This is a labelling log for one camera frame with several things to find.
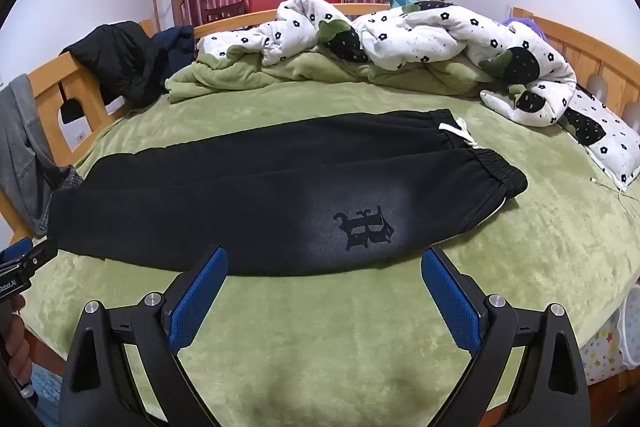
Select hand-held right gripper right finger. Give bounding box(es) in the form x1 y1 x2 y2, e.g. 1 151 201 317
420 246 588 427

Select grey jeans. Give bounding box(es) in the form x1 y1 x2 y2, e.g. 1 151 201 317
0 74 83 235

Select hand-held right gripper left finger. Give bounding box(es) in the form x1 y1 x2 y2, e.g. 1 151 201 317
59 244 231 427

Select purple fluffy item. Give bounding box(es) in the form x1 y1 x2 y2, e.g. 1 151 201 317
502 18 543 40

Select person's left hand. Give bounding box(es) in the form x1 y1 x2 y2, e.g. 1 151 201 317
0 296 34 388

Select star print cloth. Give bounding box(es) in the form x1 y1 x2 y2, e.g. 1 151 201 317
582 322 631 385

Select navy blue garment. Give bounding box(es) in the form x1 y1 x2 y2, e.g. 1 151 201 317
152 25 198 80

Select black pants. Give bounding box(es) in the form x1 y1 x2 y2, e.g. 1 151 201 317
47 108 530 278

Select green bed cover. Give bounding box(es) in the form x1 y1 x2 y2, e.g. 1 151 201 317
20 77 640 427

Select wooden bed frame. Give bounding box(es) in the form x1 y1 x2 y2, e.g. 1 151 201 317
0 2 640 408

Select white cable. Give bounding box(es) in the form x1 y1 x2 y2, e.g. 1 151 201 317
590 177 640 208

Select wooden coat rack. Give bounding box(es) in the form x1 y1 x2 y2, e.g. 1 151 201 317
151 0 186 32

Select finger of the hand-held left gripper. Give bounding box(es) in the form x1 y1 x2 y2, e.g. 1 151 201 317
0 237 59 280

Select green fleece blanket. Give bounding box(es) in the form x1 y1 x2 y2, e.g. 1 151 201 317
165 49 506 105

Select white floral quilt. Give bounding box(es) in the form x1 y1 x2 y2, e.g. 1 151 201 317
196 0 578 128

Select black jacket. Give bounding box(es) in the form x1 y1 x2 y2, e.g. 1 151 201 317
60 21 168 108

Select person's blue jeans leg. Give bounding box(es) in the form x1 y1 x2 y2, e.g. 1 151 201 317
27 364 66 427

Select dark wooden chair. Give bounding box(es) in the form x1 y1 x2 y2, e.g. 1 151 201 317
204 0 247 24

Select floral pillow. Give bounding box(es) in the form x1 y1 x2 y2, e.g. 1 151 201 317
557 87 640 192

